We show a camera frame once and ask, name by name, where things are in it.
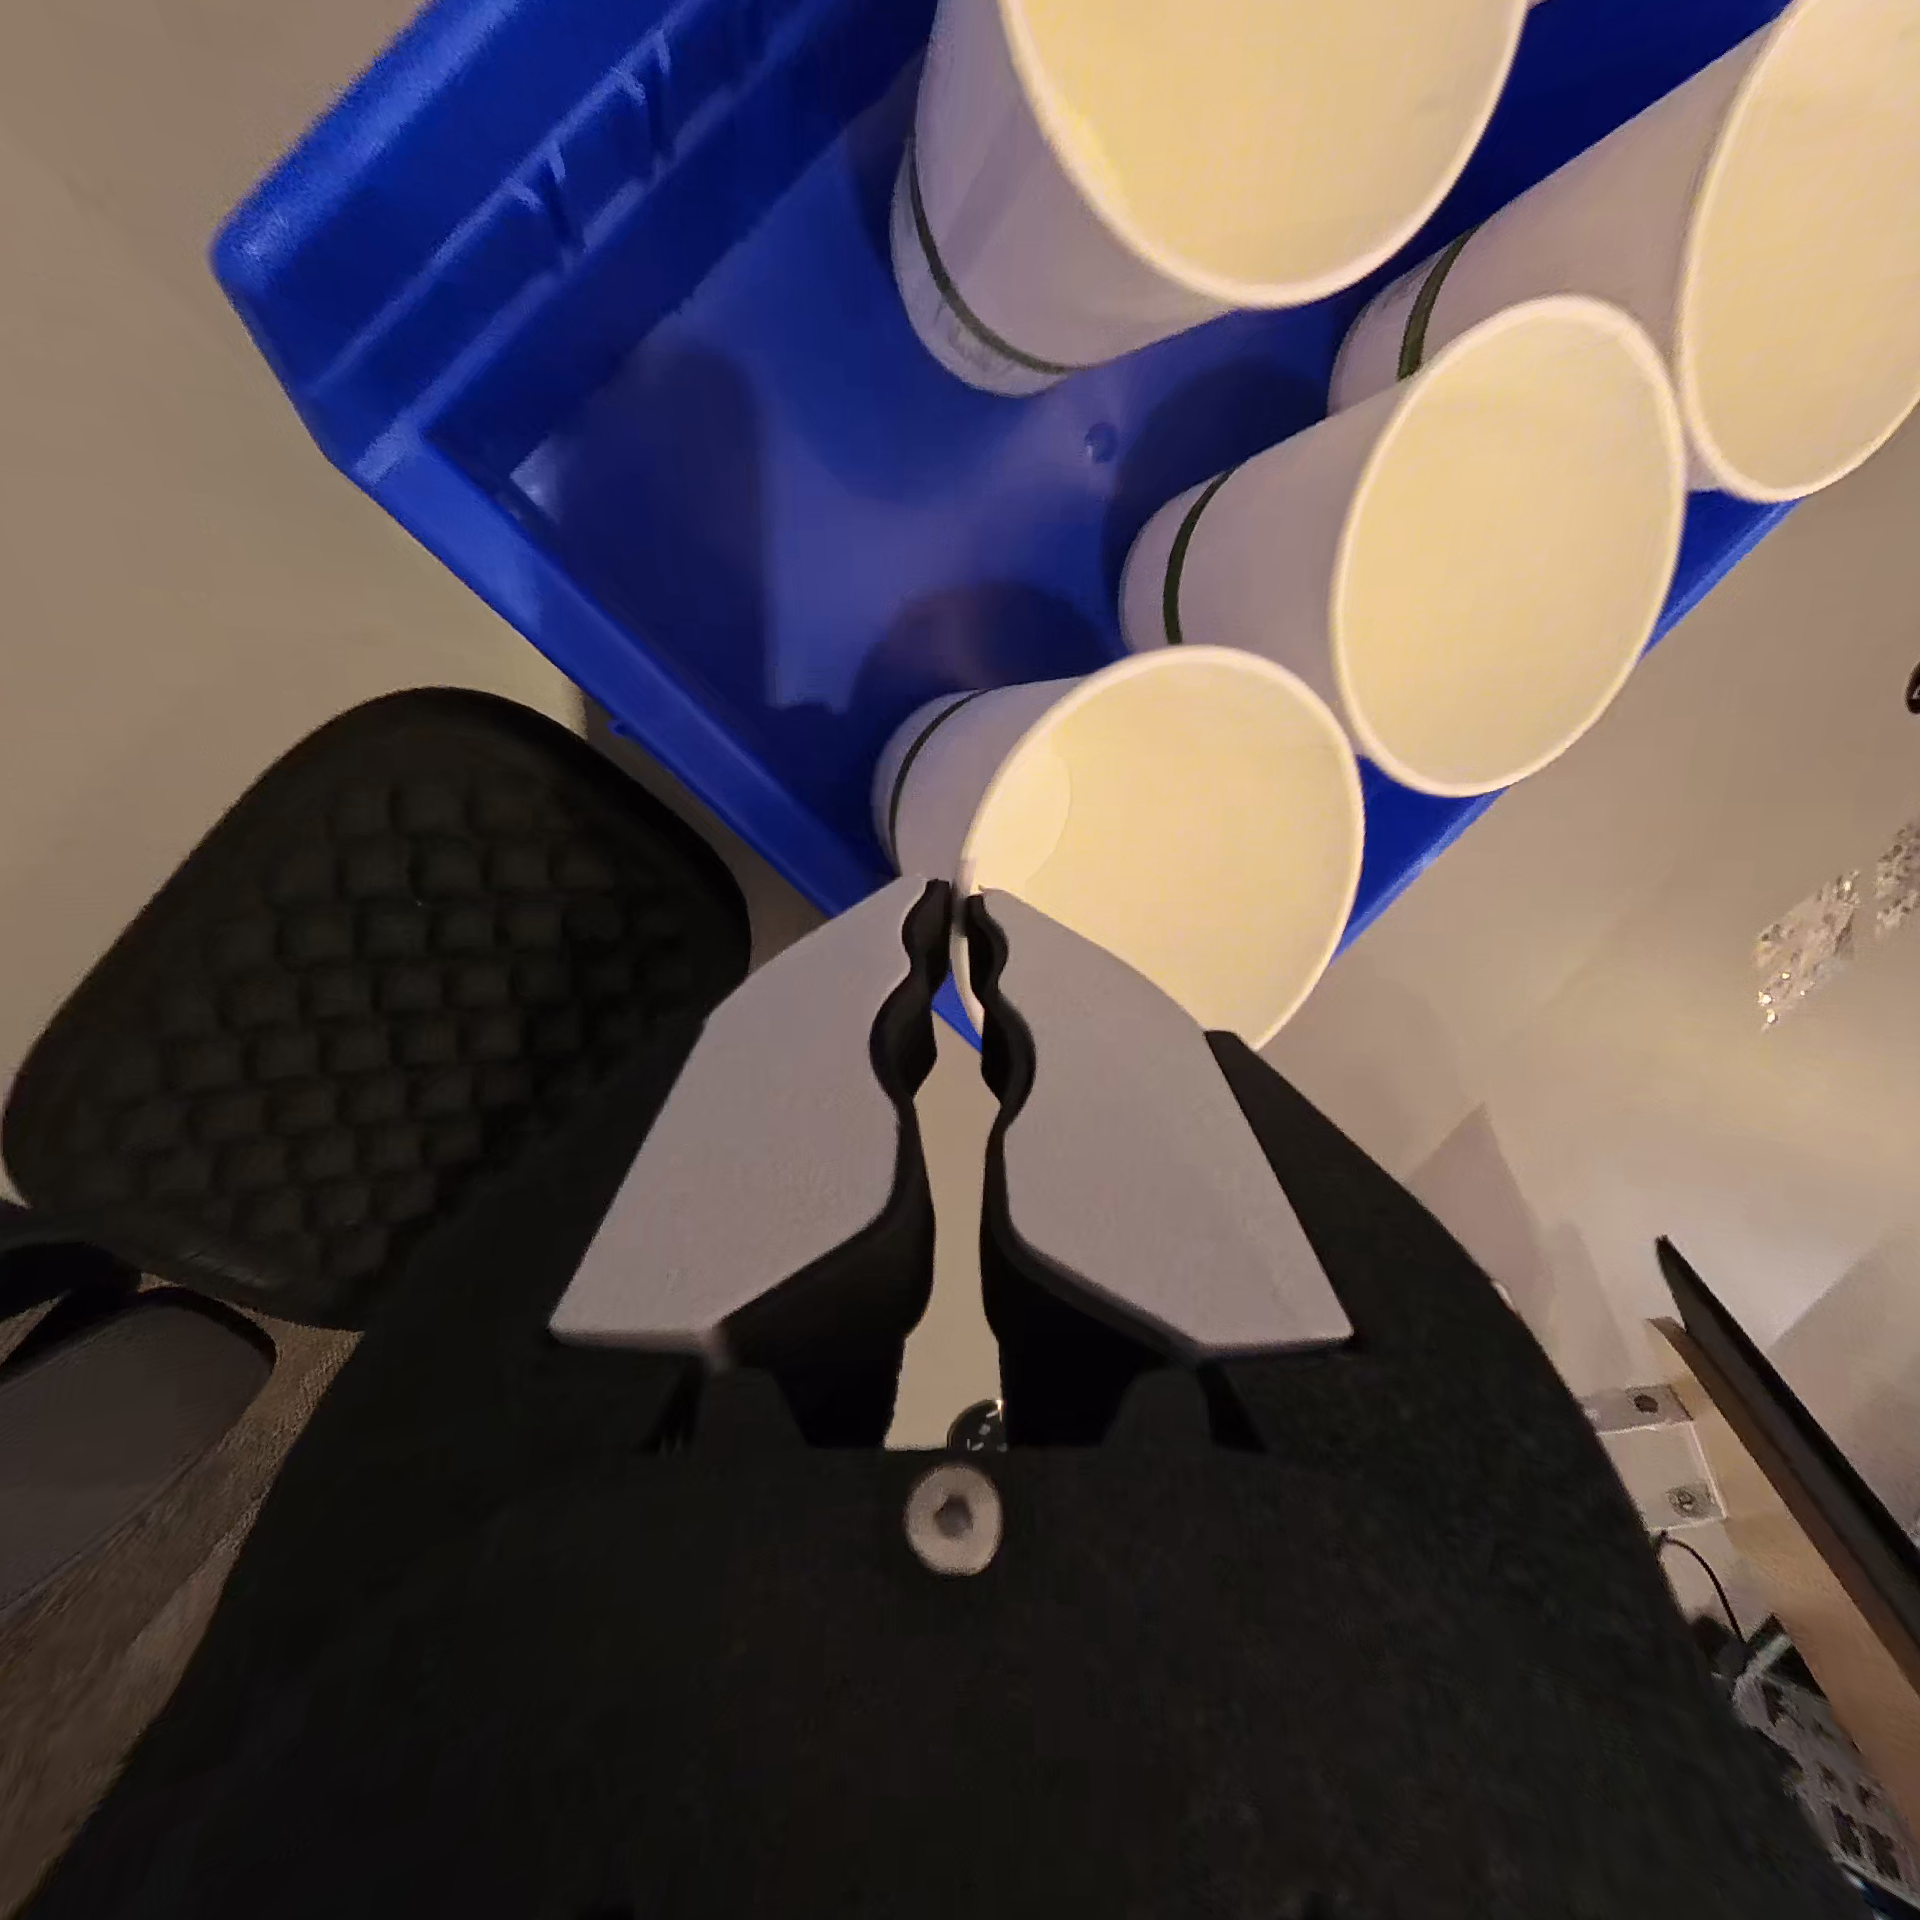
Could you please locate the blue plastic bin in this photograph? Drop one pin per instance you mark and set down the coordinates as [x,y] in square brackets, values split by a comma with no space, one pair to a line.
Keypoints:
[602,393]

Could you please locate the black chair armrest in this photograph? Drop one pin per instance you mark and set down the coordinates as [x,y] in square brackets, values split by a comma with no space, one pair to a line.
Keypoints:
[121,1442]

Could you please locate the clear crinkled plastic piece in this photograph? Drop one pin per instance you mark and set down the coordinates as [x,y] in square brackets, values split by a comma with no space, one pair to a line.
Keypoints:
[1831,916]

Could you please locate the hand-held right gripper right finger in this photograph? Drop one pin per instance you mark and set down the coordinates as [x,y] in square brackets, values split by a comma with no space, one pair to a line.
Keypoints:
[1155,1187]

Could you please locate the white paper cup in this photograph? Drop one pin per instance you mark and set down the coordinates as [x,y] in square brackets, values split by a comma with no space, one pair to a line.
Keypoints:
[1200,153]
[1470,556]
[1171,842]
[1772,241]

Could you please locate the white metal bracket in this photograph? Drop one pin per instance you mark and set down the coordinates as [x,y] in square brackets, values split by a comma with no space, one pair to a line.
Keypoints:
[1666,1458]

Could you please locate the black wrist rest pad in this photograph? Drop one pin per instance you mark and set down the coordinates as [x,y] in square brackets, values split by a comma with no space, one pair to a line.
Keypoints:
[362,990]

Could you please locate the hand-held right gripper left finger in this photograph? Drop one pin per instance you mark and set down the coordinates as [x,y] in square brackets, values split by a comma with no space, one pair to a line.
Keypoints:
[737,1187]

